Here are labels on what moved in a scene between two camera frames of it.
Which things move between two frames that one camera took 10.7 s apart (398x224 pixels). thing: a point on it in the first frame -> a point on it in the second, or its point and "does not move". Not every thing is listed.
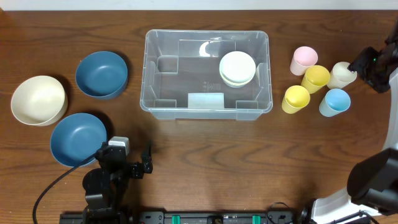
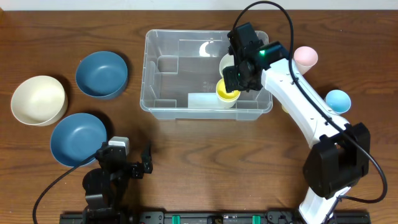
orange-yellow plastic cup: [316, 77] -> [226, 99]
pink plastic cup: [304, 57] does not move
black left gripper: [135, 170] does not move
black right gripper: [362, 65] -> [232, 81]
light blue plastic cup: [336, 101] does not move
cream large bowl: [39, 100] does not move
